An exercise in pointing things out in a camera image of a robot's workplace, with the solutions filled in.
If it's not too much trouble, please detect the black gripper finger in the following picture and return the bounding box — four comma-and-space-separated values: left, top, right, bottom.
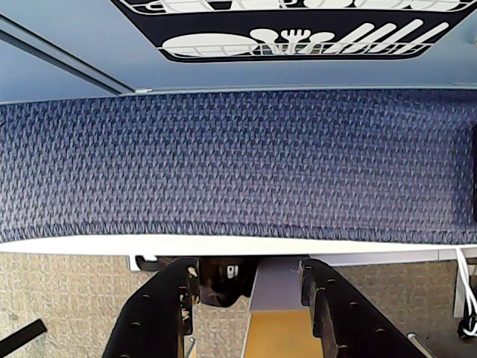
101, 257, 202, 358
300, 257, 429, 358

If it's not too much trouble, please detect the gray and wood desk panel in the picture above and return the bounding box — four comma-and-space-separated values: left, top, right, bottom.
240, 256, 325, 358

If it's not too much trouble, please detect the gray metal desk leg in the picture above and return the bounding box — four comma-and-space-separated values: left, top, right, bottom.
452, 260, 467, 318

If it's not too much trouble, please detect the black bar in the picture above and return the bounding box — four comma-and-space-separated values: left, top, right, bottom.
0, 318, 48, 357

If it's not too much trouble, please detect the dish rack sticker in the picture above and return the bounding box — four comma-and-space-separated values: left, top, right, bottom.
110, 0, 475, 64

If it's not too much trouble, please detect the white cable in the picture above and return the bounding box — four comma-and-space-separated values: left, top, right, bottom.
455, 248, 477, 339

